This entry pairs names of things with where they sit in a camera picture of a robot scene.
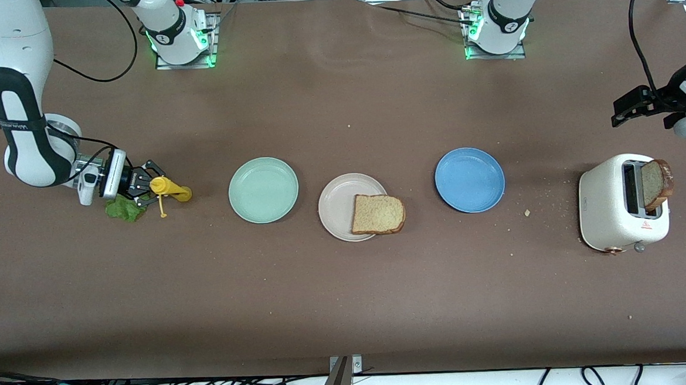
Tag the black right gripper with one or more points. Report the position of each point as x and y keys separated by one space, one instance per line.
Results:
x=133 y=182

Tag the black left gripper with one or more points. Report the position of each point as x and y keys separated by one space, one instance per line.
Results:
x=651 y=103

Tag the yellow squeeze bottle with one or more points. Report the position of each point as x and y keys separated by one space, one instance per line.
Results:
x=175 y=192

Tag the green lettuce leaf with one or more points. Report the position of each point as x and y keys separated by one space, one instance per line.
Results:
x=122 y=211

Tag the brown toasted bread slice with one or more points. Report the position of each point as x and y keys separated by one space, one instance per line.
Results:
x=378 y=214
x=654 y=185

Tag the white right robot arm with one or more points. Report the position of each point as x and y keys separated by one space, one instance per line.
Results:
x=12 y=45

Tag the mint green plate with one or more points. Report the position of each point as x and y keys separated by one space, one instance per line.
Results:
x=263 y=190

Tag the beige plate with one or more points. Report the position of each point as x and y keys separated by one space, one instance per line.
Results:
x=338 y=207

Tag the blue plate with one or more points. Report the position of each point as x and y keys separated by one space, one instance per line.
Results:
x=470 y=180

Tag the white toaster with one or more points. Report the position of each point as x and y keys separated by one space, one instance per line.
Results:
x=605 y=208

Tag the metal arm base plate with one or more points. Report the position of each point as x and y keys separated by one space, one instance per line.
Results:
x=518 y=56
x=163 y=66

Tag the grey metal bracket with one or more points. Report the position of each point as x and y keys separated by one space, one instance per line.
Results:
x=355 y=365

